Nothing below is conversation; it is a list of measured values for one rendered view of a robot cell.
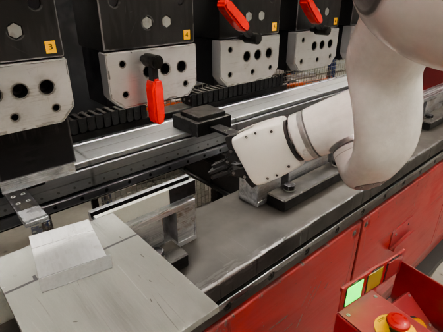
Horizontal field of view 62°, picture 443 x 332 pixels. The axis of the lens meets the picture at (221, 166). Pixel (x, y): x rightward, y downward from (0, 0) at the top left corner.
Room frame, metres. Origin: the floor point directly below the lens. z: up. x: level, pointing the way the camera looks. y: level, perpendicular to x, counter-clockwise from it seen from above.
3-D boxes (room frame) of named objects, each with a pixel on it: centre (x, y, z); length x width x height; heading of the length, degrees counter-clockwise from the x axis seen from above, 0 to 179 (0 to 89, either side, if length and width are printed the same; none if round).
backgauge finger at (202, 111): (0.90, 0.00, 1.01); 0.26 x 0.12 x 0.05; 42
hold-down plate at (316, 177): (0.82, -0.23, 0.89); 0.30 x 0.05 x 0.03; 132
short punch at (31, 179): (0.46, 0.26, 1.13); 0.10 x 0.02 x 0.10; 132
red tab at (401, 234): (1.02, -0.62, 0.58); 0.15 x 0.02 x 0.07; 132
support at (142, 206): (0.54, 0.15, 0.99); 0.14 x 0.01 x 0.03; 132
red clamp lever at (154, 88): (0.51, 0.10, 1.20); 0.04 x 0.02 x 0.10; 42
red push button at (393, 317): (0.46, -0.31, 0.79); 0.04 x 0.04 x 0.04
